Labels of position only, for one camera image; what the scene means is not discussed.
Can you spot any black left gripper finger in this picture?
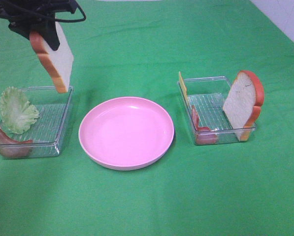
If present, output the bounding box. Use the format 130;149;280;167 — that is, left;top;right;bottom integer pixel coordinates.
31;20;60;51
8;23;31;40

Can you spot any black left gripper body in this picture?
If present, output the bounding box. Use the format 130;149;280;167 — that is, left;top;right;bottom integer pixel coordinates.
0;0;77;25

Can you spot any bread slice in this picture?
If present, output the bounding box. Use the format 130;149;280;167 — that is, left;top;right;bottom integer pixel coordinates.
29;22;74;93
223;70;264;141

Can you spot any green lettuce leaf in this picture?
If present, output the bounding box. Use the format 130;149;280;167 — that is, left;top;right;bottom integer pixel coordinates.
0;87;39;134

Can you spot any bacon strip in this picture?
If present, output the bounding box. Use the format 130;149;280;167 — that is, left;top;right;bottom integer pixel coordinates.
191;105;218;145
0;128;33;158

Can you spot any clear left plastic container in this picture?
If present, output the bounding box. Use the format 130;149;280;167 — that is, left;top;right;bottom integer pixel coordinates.
0;86;73;159

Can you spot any clear plastic container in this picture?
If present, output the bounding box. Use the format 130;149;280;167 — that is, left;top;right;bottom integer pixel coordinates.
0;86;73;159
178;76;256;146

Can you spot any green tablecloth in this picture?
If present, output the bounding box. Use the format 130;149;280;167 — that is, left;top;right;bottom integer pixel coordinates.
0;0;294;236

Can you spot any pink round plate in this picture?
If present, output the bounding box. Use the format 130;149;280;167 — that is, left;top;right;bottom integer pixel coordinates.
78;97;175;171

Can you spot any yellow cheese slice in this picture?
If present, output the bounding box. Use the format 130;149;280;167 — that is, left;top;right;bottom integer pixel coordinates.
178;71;189;107

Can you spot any clear right plastic container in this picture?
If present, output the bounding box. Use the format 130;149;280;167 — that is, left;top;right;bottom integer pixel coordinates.
178;76;256;146

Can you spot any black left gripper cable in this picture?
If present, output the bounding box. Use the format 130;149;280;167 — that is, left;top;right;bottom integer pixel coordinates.
11;0;87;23

